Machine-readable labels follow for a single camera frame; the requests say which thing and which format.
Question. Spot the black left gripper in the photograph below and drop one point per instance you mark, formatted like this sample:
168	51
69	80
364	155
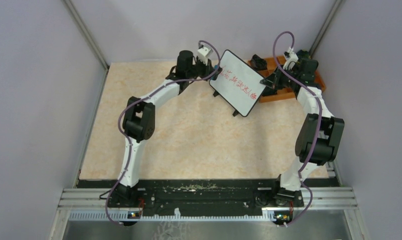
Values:
208	69

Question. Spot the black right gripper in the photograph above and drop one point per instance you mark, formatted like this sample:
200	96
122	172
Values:
278	76

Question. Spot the white whiteboard black frame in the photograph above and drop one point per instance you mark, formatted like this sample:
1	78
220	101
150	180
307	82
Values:
238	84

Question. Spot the blue whiteboard eraser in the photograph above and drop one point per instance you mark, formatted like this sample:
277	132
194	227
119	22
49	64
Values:
217	71

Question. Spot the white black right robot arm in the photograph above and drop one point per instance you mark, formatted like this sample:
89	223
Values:
320	135

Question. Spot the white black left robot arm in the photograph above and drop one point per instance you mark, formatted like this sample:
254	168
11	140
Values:
138	121

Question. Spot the black whiteboard foot near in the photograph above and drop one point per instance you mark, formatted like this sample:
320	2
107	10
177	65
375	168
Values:
235	113

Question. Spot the orange compartment tray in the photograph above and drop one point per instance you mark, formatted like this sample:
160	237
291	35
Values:
271	95

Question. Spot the black crumpled cloth left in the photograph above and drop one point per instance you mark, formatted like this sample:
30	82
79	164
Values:
258	63

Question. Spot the dark cloth with yellow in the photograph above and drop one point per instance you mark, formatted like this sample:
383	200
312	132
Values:
303	54

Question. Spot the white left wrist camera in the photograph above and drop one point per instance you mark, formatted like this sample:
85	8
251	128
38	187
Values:
203	54

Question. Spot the right corner aluminium post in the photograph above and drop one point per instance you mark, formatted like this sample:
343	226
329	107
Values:
325	26

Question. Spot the corner aluminium post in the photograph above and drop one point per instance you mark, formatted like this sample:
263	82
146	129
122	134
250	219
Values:
86	33
325	26

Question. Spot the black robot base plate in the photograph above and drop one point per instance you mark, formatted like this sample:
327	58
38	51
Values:
214	209

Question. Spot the left corner aluminium post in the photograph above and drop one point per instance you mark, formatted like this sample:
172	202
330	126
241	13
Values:
86	33

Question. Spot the aluminium frame rail front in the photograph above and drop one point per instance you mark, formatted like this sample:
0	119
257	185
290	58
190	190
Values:
316	198

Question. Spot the white toothed cable duct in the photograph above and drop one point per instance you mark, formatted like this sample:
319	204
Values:
174	217

